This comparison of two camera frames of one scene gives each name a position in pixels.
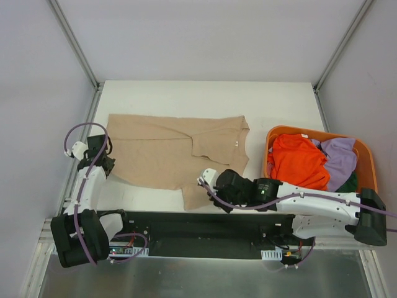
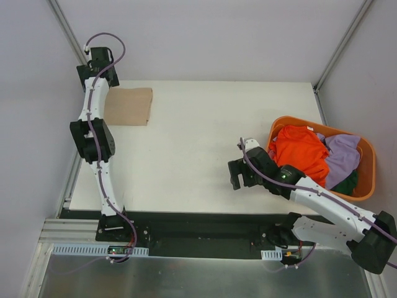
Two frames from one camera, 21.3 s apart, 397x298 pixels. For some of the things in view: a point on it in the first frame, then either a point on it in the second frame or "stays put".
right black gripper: [221, 195] -> [237, 173]
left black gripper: [103, 161] -> [97, 72]
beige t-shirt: [178, 152] -> [128, 106]
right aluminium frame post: [359, 15] stays put
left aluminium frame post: [82, 57] stays put
